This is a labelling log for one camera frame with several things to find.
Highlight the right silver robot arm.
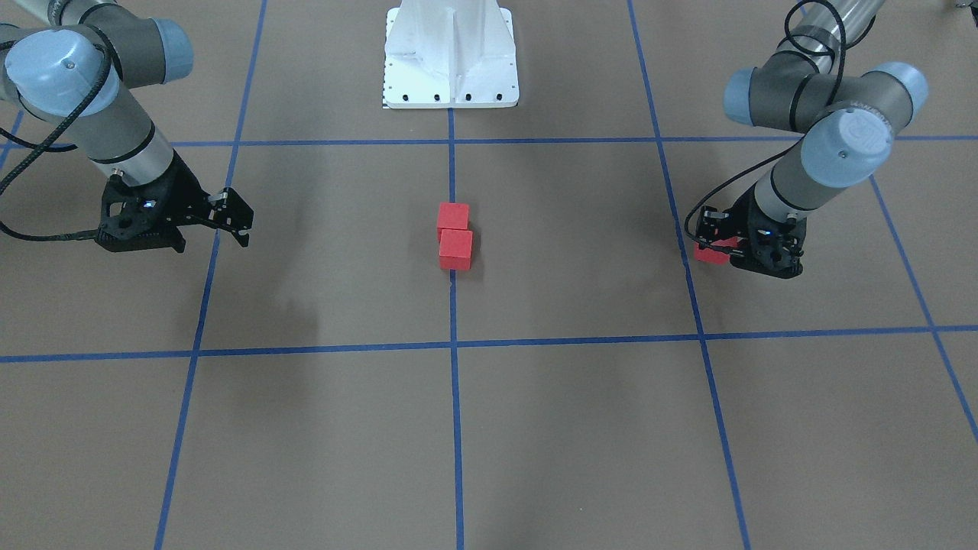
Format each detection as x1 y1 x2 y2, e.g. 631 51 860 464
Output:
2 1 254 253

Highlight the white pedestal column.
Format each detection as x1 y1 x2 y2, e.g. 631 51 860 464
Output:
382 1 520 109

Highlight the red block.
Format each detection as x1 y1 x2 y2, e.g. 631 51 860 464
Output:
436 202 471 239
438 229 474 271
694 236 742 265

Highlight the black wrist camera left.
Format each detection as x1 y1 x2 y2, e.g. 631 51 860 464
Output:
730 210 807 280

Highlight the black camera cable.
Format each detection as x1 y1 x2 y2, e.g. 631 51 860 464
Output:
685 0 847 242
0 31 115 244

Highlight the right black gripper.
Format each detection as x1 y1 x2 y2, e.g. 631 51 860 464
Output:
144 152 254 248

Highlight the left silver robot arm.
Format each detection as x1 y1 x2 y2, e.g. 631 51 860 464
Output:
687 1 930 269

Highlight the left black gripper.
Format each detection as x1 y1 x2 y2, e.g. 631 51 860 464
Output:
694 188 756 257

